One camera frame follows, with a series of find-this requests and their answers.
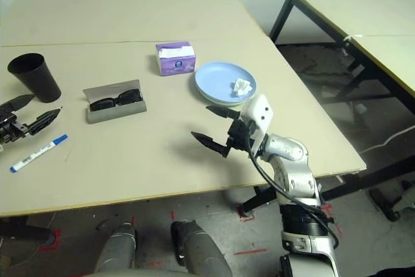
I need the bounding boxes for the beige side table black frame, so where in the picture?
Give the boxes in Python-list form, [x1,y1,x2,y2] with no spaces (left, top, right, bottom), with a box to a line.
[268,0,415,223]

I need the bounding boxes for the white tie on side table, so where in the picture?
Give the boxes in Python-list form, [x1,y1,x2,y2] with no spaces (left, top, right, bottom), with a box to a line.
[342,33,366,56]

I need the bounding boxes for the grey robot left leg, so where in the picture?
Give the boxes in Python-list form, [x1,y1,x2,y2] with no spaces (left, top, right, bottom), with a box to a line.
[96,221,137,271]

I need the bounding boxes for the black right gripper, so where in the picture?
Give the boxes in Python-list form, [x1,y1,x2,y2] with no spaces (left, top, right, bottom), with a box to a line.
[190,104,257,158]

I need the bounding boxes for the grey robot leg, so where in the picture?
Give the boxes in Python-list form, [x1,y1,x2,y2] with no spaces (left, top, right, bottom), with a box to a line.
[96,221,137,271]
[171,220,233,277]

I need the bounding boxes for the purple tissue pack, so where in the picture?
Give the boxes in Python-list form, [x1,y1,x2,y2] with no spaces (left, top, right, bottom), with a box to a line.
[154,41,196,77]

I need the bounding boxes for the grey glasses case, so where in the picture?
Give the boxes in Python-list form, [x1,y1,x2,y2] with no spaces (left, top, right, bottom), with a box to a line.
[82,78,147,125]

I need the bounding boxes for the light blue plate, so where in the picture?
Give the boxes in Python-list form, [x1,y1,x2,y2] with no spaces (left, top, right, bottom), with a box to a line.
[194,61,259,106]

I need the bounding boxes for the white tissue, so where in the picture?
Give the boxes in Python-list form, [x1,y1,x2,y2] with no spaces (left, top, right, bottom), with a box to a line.
[230,78,253,96]

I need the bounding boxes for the light green plate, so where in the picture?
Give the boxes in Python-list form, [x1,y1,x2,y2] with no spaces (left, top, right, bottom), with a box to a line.
[196,90,248,108]

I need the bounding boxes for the black table foot bar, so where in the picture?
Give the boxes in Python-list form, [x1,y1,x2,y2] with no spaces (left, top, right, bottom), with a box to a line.
[241,185,280,213]
[0,216,53,243]

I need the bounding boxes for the grey robot right leg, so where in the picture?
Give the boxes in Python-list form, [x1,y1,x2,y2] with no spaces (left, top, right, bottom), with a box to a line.
[171,220,233,277]

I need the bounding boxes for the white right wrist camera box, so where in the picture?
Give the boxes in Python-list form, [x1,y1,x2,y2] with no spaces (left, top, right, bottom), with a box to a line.
[239,93,275,148]

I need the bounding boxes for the black sunglasses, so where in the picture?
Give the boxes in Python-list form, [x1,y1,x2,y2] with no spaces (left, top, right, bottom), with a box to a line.
[89,89,143,112]

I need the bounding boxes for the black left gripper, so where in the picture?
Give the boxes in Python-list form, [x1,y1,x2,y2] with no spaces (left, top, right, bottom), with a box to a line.
[0,93,61,145]

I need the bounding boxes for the white marker with blue cap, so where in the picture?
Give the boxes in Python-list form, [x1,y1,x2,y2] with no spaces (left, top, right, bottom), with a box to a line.
[9,133,69,173]

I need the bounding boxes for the black plastic cup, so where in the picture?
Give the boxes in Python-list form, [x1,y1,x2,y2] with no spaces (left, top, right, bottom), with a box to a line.
[6,53,62,103]

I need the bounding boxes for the white cable on floor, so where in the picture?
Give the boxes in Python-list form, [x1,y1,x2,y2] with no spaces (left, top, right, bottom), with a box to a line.
[359,123,415,155]

